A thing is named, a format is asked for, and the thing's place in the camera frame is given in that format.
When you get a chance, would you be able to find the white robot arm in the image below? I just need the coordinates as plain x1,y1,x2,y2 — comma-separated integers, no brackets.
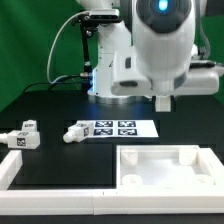
76,0,224,103

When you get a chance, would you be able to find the black base cable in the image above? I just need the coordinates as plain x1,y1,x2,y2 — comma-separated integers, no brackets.
22,73,92,94

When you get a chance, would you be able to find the white U-shaped obstacle fence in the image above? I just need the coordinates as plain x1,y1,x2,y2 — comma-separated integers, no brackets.
0,150,224,215

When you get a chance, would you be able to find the white square table top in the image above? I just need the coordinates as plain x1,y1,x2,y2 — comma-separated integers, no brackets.
116,145,224,195

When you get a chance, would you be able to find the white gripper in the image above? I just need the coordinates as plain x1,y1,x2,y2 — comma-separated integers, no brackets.
111,61,220,96

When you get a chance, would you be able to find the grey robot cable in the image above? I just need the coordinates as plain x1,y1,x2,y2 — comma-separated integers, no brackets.
46,9,92,85

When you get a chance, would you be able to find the fiducial marker sheet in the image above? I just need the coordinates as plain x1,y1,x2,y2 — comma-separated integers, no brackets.
77,120,158,138

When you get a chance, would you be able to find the green backdrop curtain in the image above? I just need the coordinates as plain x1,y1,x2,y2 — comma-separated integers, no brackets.
0,0,224,113

